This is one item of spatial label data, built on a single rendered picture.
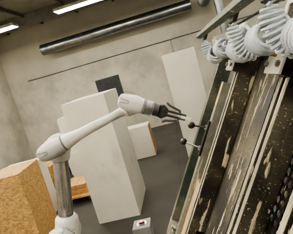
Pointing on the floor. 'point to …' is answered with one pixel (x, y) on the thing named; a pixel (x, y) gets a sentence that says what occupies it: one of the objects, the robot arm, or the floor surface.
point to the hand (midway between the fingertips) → (185, 118)
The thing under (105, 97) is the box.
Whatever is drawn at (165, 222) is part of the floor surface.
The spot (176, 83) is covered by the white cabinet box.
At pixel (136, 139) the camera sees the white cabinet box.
